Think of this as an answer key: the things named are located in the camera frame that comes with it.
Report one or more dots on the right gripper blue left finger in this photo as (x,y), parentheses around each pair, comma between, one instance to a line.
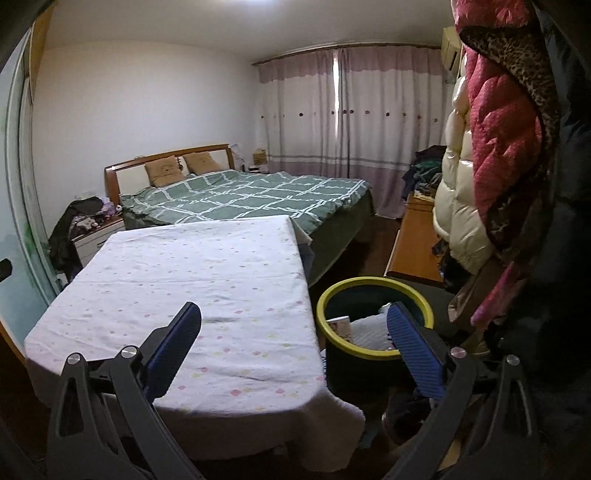
(166,348)

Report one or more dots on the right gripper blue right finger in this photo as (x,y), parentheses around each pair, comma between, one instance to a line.
(410,339)

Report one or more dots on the white foam net wrap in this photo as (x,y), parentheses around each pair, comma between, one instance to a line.
(372,333)

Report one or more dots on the yellow rimmed dark trash bin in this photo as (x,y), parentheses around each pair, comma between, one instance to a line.
(362,365)

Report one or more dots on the white dotted tablecloth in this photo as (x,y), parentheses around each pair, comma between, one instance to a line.
(235,369)

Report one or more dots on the long wooden top cabinet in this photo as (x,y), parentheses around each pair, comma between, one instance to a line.
(412,257)

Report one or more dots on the white bedside drawer cabinet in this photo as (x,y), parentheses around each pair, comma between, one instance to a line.
(89,244)

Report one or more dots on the sliding glass wardrobe door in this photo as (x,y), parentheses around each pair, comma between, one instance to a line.
(28,281)

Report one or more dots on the clothes heap on nightstand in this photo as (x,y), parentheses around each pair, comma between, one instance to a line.
(81,217)

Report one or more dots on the green plaid quilt bed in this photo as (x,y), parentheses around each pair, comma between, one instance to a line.
(331,211)

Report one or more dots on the wooden bed headboard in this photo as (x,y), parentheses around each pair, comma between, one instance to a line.
(132,176)

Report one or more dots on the left brown pillow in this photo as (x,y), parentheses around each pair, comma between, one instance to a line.
(164,171)

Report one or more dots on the brown pillow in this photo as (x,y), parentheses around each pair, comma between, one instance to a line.
(164,171)
(201,163)

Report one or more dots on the pile of dark clothes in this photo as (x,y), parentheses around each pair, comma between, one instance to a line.
(425,172)

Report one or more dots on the right brown pillow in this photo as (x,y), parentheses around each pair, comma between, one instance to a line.
(201,163)

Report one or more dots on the brown tissue box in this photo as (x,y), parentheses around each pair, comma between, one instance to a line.
(259,157)

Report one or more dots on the pink and white curtain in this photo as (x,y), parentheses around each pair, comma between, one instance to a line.
(360,112)

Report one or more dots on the red dotted quilted jacket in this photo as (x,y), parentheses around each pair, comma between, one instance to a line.
(514,109)

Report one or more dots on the beige air conditioner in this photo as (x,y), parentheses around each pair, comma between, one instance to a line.
(450,49)

